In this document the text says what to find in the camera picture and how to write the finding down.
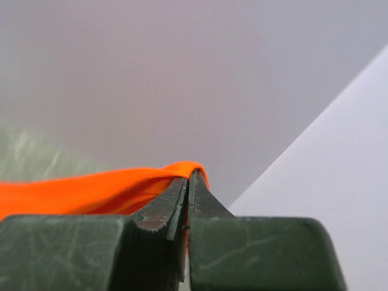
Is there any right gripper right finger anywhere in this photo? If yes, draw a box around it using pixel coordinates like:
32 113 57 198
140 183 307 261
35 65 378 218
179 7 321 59
189 170 347 290

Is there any orange t-shirt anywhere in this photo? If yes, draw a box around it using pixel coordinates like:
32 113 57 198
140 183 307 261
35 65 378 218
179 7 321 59
1 161 208 219

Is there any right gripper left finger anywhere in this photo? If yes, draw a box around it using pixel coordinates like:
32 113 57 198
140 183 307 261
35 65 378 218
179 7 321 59
1 178 189 290

